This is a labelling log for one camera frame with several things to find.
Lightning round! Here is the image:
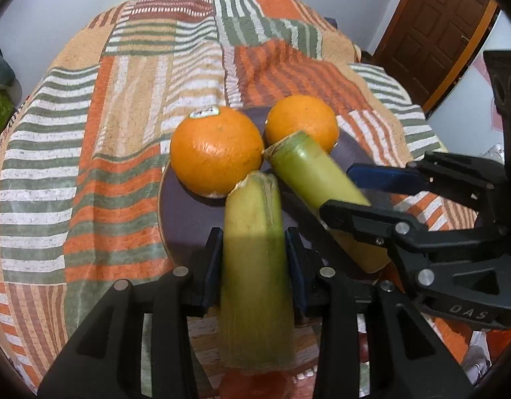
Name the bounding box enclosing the green corn cob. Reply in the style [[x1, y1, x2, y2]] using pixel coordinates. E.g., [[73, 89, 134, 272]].
[[263, 131, 390, 274], [220, 171, 295, 372]]

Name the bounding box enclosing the smaller orange with sticker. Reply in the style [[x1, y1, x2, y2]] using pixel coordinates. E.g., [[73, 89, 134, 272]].
[[264, 95, 339, 153]]

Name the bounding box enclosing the large orange with Dole sticker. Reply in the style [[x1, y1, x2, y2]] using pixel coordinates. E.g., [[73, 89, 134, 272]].
[[170, 105, 263, 198]]

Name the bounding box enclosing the orange sleeved forearm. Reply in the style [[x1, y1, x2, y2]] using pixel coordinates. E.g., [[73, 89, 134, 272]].
[[432, 317, 511, 364]]

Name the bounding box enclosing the red tomato right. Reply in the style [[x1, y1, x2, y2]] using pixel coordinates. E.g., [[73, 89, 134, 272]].
[[219, 371, 295, 399]]

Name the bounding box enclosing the purple ceramic plate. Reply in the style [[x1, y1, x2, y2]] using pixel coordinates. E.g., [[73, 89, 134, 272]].
[[158, 106, 392, 282]]

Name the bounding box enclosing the brown wooden door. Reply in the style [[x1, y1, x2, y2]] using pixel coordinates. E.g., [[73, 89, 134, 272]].
[[374, 0, 498, 113]]

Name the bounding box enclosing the patchwork striped bedspread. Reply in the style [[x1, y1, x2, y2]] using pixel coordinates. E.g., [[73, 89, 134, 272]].
[[0, 0, 481, 399]]

